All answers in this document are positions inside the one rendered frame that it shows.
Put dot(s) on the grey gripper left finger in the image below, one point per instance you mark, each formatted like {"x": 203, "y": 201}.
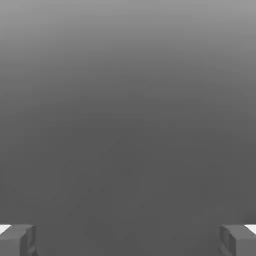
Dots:
{"x": 14, "y": 240}

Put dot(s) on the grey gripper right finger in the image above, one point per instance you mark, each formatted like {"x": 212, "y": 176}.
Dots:
{"x": 240, "y": 242}

